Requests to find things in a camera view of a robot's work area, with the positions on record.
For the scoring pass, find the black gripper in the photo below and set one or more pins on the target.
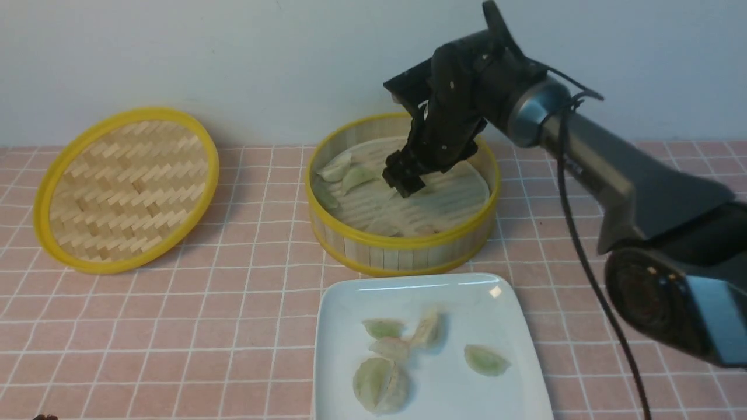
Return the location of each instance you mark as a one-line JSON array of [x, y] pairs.
[[443, 134]]

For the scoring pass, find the green dumpling steamer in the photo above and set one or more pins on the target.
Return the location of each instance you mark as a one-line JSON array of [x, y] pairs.
[[485, 361]]

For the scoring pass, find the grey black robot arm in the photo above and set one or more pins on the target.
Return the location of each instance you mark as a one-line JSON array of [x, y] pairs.
[[675, 241]]

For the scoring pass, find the white square plate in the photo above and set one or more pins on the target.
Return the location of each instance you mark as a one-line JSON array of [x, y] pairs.
[[476, 309]]

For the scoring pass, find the green dumpling top plate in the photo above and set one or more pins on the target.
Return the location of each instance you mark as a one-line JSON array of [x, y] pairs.
[[382, 328]]

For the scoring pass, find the pale dumpling upright plate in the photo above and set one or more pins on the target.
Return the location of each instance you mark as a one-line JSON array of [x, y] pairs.
[[426, 333]]

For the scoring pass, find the pale dumpling middle plate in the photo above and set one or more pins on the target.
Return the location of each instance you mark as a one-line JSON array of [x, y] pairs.
[[392, 348]]

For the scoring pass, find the large green dumpling plate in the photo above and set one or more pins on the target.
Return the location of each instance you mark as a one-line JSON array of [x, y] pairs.
[[371, 380]]

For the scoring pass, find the pale dumpling bottom plate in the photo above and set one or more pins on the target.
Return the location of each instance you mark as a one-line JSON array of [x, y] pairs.
[[395, 392]]

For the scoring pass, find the green dumpling in steamer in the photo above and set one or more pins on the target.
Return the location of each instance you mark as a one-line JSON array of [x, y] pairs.
[[354, 177]]

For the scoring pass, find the yellow-rimmed bamboo steamer basket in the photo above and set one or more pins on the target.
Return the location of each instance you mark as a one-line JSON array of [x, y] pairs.
[[389, 256]]

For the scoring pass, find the pale dumpling left in steamer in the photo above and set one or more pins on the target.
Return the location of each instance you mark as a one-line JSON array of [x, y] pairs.
[[335, 170]]

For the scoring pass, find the green dumpling steamer left edge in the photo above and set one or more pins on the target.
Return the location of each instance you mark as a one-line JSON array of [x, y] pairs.
[[326, 199]]

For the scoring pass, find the yellow-rimmed bamboo steamer lid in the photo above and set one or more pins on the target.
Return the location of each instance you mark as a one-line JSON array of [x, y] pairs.
[[126, 191]]

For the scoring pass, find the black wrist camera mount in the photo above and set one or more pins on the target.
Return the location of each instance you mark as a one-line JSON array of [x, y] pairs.
[[412, 88]]

